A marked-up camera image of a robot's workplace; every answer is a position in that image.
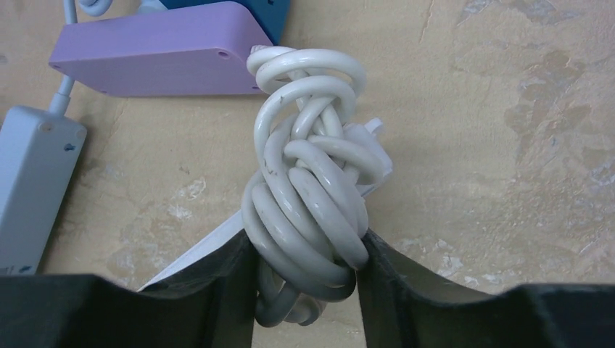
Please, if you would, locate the purple power strip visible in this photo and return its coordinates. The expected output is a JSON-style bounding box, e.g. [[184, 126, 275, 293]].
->
[[49, 1, 271, 97]]

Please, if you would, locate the light blue power strip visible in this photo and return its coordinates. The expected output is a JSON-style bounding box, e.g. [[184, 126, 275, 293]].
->
[[1, 106, 87, 276]]

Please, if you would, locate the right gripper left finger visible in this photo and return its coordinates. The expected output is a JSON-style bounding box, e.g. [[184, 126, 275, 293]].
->
[[1, 233, 258, 347]]

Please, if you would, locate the white power strip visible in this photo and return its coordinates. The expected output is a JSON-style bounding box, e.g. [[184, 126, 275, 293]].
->
[[139, 211, 243, 291]]

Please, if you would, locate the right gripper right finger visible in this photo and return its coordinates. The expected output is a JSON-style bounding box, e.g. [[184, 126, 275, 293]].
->
[[358, 231, 614, 347]]

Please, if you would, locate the dark blue cube socket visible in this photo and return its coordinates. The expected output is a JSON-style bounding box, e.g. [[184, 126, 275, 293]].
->
[[160, 0, 290, 45]]

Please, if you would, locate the white cable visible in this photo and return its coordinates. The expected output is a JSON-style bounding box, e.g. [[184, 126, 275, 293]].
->
[[240, 45, 394, 329]]

